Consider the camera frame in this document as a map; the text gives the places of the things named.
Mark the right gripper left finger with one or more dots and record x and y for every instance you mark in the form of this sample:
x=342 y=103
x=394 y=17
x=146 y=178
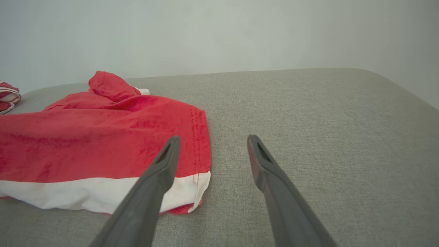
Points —
x=144 y=206

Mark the grey fabric sofa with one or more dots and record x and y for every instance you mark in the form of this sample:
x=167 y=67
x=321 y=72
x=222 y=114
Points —
x=325 y=120

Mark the red and white jersey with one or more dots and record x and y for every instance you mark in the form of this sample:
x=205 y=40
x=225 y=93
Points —
x=8 y=97
x=103 y=144

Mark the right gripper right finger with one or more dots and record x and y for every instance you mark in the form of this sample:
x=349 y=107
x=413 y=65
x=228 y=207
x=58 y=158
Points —
x=288 y=206

